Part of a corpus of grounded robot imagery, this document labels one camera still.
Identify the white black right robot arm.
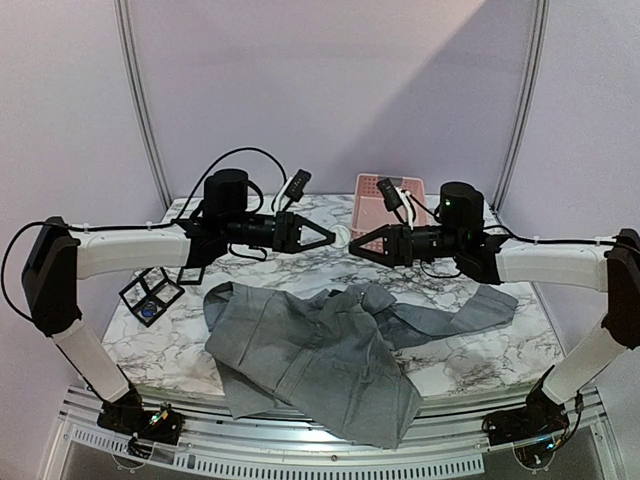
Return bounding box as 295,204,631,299
348,181,639,452

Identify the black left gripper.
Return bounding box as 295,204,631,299
223,210,336,254

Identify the round green orange badge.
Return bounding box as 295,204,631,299
330,224,351,249

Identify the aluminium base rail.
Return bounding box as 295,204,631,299
42,387,624,479

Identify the black frame display box pair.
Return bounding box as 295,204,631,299
119,267,185,328

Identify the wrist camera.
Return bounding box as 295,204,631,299
376,178,417,229
271,169,312,213

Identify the grey button-up shirt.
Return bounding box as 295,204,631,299
203,282,518,449

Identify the pink perforated plastic basket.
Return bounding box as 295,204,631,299
350,173,426,240

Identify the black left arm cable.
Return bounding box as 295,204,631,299
0,145,289,321

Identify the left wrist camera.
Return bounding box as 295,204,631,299
271,169,312,213

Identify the right aluminium corner post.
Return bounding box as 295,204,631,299
490,0,549,215

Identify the left aluminium corner post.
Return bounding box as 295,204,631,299
114,0,172,208

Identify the round blue badge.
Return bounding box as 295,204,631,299
140,305,156,319

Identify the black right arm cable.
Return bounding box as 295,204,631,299
399,192,626,281

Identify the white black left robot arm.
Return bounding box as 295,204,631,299
21,168,336,448

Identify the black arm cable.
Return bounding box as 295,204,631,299
399,192,626,281
0,145,289,321

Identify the aluminium corner post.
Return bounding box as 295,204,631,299
490,0,549,215
114,0,172,208

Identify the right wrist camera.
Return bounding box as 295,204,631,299
376,178,417,229

